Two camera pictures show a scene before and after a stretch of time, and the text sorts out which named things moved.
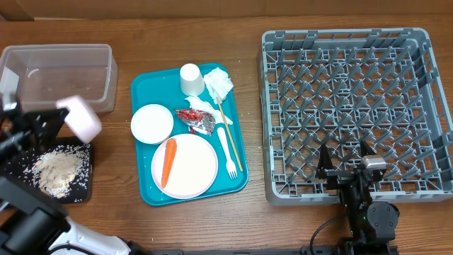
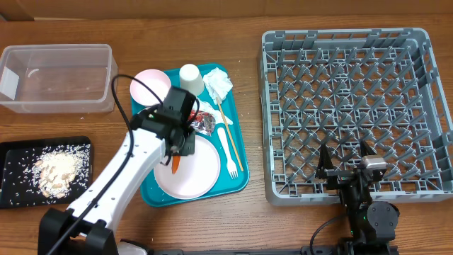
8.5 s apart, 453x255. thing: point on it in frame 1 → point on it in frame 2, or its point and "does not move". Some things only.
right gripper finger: x=325 y=163 does not move
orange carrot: x=169 y=161 → x=175 y=163
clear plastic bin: x=47 y=74 does not move
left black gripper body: x=18 y=118 → x=185 y=127
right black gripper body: x=338 y=179 does not move
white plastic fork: x=230 y=165 does not move
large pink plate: x=194 y=169 does not move
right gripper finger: x=366 y=149 does not move
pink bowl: x=80 y=117 → x=156 y=81
